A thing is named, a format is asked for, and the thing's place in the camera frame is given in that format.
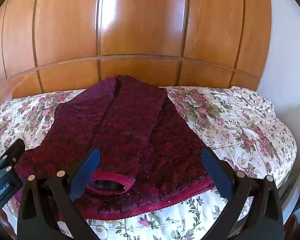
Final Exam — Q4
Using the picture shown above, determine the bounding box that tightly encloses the wooden panelled wardrobe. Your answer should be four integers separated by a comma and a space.
0, 0, 272, 107

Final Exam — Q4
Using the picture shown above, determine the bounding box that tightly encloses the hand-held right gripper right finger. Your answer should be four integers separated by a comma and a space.
201, 146, 284, 240

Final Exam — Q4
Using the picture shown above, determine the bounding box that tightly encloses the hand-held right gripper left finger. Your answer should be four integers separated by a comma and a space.
17, 148, 101, 240

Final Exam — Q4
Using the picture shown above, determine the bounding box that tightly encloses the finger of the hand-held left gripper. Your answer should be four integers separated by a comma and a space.
0, 138, 25, 178

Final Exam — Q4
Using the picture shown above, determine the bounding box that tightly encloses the dark red knit sweater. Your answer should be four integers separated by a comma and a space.
14, 75, 215, 217

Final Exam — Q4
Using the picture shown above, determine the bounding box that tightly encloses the floral bedspread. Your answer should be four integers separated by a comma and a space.
0, 85, 298, 240

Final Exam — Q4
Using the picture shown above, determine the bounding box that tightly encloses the white furniture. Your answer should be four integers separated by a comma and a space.
277, 164, 300, 222

